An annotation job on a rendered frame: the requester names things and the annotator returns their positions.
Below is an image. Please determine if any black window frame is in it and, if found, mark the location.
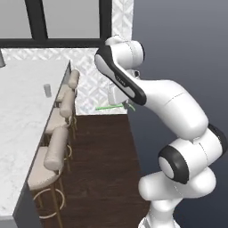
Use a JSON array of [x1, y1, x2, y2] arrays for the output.
[[0, 0, 113, 49]]

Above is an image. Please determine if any green straw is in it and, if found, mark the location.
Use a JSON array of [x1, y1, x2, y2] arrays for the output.
[[94, 103, 136, 112]]

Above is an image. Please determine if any beige bar stool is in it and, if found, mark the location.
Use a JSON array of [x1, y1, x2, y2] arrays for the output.
[[55, 69, 81, 103], [44, 88, 78, 141], [27, 126, 74, 228]]

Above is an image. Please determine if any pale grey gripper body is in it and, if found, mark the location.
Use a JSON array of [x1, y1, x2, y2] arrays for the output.
[[107, 84, 129, 106]]

